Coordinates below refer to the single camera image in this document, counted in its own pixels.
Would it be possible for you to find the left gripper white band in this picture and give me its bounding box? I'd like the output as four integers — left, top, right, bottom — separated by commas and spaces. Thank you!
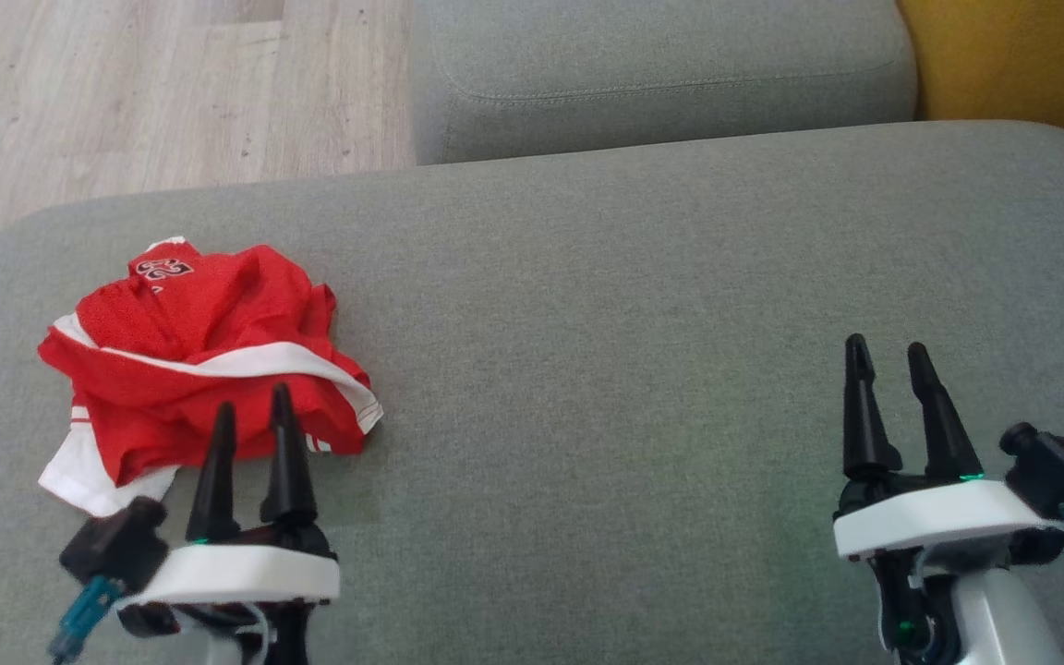
116, 383, 342, 665

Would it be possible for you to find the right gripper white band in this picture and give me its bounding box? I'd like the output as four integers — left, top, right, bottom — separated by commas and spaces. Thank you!
832, 333, 1064, 665

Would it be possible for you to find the red and white jersey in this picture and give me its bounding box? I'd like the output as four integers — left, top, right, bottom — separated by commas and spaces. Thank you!
37, 236, 384, 518

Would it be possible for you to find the yellow sofa back cushion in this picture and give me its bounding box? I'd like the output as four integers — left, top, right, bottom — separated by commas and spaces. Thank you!
896, 0, 1064, 163

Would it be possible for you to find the grey sofa seat cushion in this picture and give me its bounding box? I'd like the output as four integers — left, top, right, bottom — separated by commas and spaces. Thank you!
411, 0, 920, 166

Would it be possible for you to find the blue left camera cable plug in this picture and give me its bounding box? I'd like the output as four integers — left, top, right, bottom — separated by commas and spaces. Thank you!
49, 575, 124, 662

